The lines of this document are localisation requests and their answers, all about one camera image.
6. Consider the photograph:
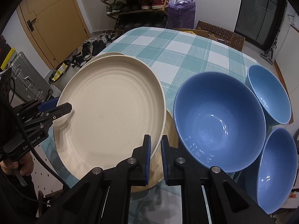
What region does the cream plate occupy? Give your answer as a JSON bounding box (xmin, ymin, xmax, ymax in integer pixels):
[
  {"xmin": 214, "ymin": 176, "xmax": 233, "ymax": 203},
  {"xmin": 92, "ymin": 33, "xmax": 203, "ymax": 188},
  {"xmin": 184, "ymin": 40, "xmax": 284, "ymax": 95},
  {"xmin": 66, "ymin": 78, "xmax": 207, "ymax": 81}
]
[
  {"xmin": 130, "ymin": 110, "xmax": 181, "ymax": 193},
  {"xmin": 79, "ymin": 52, "xmax": 124, "ymax": 73},
  {"xmin": 53, "ymin": 55, "xmax": 166, "ymax": 179}
]

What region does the large dark blue bowl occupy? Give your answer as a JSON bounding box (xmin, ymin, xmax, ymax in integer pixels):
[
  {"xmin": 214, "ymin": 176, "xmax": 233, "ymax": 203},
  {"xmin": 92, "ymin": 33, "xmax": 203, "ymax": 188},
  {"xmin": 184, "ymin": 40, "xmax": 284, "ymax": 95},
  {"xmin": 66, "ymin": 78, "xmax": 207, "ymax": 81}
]
[{"xmin": 173, "ymin": 72, "xmax": 266, "ymax": 173}]

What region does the light blue bowl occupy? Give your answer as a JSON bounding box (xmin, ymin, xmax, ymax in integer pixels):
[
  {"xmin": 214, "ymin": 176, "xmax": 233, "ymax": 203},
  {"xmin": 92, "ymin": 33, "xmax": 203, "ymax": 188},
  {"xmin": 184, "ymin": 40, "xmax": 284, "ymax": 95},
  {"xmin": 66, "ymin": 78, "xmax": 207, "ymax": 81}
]
[{"xmin": 245, "ymin": 64, "xmax": 291, "ymax": 126}]

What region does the person left hand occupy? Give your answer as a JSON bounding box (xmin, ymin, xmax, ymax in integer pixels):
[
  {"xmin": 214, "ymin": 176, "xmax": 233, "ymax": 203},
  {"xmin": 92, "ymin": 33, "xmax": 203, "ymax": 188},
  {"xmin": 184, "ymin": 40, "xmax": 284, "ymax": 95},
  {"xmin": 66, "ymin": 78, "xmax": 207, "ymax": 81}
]
[{"xmin": 1, "ymin": 153, "xmax": 34, "ymax": 176}]

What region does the silver suitcase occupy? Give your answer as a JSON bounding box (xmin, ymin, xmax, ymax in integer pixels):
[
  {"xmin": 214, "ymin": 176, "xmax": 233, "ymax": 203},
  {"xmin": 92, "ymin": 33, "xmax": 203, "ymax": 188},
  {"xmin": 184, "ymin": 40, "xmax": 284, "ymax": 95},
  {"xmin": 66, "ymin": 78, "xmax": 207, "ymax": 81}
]
[{"xmin": 9, "ymin": 52, "xmax": 52, "ymax": 102}]

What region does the white trash bin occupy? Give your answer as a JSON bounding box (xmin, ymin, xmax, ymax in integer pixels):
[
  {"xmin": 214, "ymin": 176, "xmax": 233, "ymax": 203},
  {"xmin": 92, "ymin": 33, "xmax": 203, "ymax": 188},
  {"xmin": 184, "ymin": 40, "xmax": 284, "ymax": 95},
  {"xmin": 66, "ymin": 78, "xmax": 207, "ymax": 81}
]
[{"xmin": 48, "ymin": 60, "xmax": 75, "ymax": 91}]

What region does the wooden door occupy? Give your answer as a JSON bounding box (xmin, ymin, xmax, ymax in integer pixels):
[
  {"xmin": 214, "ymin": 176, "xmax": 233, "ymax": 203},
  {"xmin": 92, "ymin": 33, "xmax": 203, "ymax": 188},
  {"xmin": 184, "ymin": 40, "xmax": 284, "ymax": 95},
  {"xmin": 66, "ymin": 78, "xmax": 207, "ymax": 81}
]
[{"xmin": 17, "ymin": 0, "xmax": 90, "ymax": 69}]

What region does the teal checked tablecloth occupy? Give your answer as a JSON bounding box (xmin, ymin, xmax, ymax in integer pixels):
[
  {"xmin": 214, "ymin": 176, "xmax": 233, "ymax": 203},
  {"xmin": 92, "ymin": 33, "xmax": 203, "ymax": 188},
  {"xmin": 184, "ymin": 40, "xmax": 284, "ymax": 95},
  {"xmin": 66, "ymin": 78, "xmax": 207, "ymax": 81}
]
[{"xmin": 102, "ymin": 27, "xmax": 257, "ymax": 223}]

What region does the wooden shoe rack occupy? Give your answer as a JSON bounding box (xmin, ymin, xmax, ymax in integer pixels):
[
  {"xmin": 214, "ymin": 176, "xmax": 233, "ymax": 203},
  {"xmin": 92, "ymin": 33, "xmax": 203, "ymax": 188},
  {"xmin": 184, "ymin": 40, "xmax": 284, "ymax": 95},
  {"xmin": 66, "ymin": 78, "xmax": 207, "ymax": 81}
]
[{"xmin": 101, "ymin": 0, "xmax": 169, "ymax": 31}]

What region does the open brown cardboard box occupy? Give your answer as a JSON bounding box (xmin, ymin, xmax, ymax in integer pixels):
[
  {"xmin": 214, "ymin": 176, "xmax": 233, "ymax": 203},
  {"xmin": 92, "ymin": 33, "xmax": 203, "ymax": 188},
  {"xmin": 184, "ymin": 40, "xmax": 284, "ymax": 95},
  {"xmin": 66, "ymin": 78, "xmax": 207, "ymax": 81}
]
[{"xmin": 174, "ymin": 28, "xmax": 229, "ymax": 46}]

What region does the patterned cardboard box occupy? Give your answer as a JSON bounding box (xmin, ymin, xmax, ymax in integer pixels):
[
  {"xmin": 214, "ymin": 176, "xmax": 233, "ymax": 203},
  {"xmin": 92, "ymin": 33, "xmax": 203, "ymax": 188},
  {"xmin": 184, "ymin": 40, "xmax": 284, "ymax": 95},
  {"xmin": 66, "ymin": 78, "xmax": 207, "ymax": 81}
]
[{"xmin": 196, "ymin": 20, "xmax": 245, "ymax": 52}]

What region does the purple plastic bag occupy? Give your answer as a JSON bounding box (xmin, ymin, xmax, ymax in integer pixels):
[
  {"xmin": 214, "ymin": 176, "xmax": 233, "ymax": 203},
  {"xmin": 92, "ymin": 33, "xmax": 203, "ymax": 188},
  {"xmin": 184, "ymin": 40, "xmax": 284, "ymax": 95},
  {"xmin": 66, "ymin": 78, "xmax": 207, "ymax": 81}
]
[{"xmin": 167, "ymin": 0, "xmax": 196, "ymax": 29}]

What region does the black glass door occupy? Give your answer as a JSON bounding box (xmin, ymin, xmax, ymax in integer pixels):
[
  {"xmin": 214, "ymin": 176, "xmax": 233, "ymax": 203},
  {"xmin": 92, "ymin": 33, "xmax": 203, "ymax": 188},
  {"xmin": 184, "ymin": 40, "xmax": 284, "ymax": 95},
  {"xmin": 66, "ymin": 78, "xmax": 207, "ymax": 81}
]
[{"xmin": 235, "ymin": 0, "xmax": 287, "ymax": 51}]

